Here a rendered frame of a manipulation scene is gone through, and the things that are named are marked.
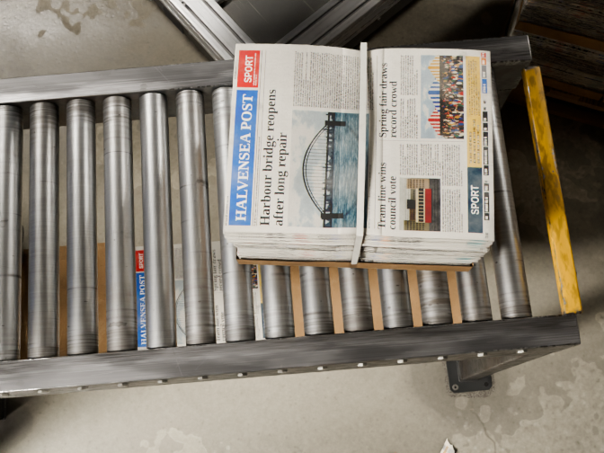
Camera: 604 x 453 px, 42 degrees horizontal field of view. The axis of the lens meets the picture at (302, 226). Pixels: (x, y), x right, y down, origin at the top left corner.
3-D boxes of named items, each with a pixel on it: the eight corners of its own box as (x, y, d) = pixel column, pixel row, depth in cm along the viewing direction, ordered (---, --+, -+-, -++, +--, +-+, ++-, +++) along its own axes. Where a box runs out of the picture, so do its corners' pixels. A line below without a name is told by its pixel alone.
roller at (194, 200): (205, 93, 143) (200, 82, 138) (218, 352, 130) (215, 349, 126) (177, 96, 143) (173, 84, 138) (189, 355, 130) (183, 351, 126)
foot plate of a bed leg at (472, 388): (490, 341, 204) (491, 340, 203) (498, 396, 201) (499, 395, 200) (439, 344, 204) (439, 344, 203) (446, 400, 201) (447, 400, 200)
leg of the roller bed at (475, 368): (477, 358, 203) (554, 321, 138) (481, 380, 202) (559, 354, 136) (456, 359, 203) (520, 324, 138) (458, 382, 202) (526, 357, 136)
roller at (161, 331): (169, 96, 143) (164, 84, 138) (180, 356, 130) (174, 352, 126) (142, 99, 143) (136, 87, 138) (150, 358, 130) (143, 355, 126)
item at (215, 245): (268, 236, 212) (268, 235, 211) (276, 341, 205) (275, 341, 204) (132, 247, 212) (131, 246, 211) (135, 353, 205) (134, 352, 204)
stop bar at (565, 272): (538, 69, 137) (542, 64, 135) (581, 315, 126) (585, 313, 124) (519, 71, 137) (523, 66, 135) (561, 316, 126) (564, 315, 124)
